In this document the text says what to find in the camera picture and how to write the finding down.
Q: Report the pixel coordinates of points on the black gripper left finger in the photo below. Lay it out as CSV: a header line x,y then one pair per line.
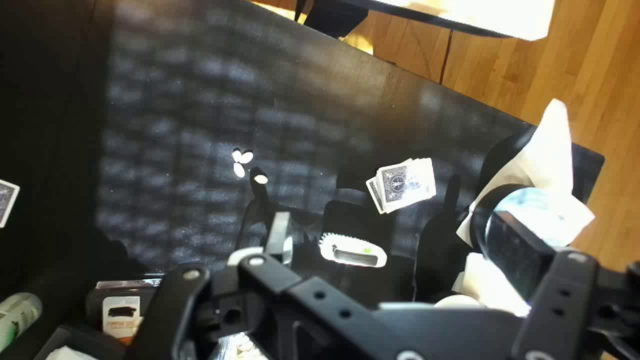
x,y
181,312

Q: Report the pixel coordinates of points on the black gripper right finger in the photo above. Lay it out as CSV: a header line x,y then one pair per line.
x,y
561,306

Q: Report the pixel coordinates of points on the small white plastic clip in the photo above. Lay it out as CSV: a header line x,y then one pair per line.
x,y
120,312

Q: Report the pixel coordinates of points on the grey plate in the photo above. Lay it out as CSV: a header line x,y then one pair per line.
x,y
513,246

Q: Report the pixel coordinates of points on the white paper napkin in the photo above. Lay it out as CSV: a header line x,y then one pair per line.
x,y
552,151

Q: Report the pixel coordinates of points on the small clear bottle green cap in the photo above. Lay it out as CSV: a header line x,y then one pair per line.
x,y
17,318

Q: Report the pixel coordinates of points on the single playing card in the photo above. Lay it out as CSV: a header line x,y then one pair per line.
x,y
6,200

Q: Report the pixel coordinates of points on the white background table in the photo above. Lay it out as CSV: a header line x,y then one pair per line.
x,y
466,12

